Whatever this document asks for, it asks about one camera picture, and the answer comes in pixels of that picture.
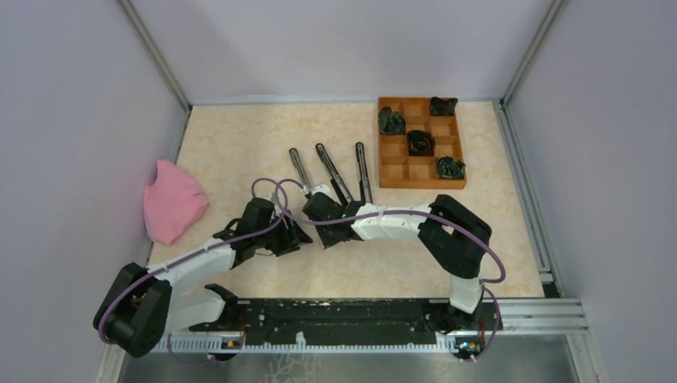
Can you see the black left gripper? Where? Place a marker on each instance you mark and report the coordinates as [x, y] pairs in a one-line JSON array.
[[292, 237]]

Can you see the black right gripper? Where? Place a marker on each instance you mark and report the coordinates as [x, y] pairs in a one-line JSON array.
[[326, 239]]

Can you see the black stapler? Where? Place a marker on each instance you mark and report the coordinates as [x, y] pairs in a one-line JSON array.
[[337, 182], [364, 179]]

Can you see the grey silver stapler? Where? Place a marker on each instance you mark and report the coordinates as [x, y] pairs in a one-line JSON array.
[[302, 173]]

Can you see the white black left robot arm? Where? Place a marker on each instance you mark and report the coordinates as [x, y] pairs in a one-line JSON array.
[[146, 304]]

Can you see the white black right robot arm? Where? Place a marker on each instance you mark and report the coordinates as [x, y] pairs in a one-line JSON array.
[[456, 237]]

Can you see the wooden compartment tray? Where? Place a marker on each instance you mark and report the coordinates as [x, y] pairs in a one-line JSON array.
[[398, 170]]

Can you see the green camouflage rolled sock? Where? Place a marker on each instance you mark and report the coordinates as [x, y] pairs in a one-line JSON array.
[[391, 122]]

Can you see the pink cloth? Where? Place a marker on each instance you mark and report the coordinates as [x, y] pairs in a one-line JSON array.
[[172, 203]]

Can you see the blue green rolled sock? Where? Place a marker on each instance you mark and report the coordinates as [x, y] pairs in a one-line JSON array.
[[450, 168]]

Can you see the dark rolled sock back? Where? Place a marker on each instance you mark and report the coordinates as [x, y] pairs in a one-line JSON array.
[[442, 106]]

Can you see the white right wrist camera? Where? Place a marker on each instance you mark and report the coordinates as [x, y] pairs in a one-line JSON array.
[[320, 188]]

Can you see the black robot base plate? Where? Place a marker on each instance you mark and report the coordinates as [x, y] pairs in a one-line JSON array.
[[357, 325]]

